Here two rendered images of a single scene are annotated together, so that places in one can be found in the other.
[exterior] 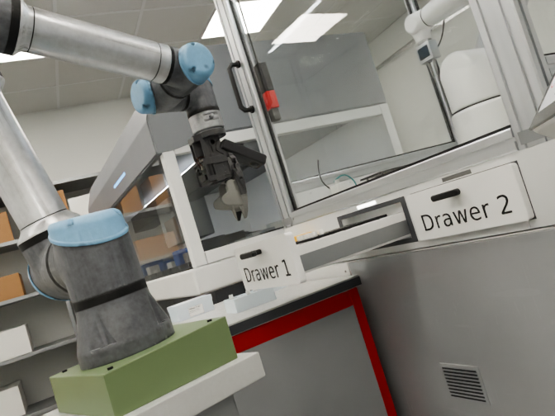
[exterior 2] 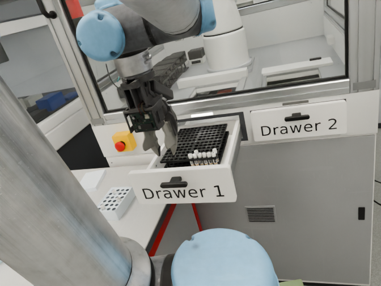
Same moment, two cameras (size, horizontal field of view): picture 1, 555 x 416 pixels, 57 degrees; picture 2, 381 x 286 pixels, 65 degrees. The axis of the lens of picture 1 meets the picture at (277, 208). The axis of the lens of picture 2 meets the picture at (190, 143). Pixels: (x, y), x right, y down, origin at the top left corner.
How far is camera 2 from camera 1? 87 cm
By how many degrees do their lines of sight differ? 48
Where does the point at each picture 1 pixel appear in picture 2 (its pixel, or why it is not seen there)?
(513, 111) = (355, 69)
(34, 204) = (117, 270)
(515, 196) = (342, 120)
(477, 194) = (314, 117)
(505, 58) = (362, 34)
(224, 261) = not seen: hidden behind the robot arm
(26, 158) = (89, 202)
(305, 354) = (176, 231)
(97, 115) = not seen: outside the picture
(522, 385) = (303, 210)
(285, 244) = (225, 175)
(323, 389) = not seen: hidden behind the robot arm
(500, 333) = (297, 188)
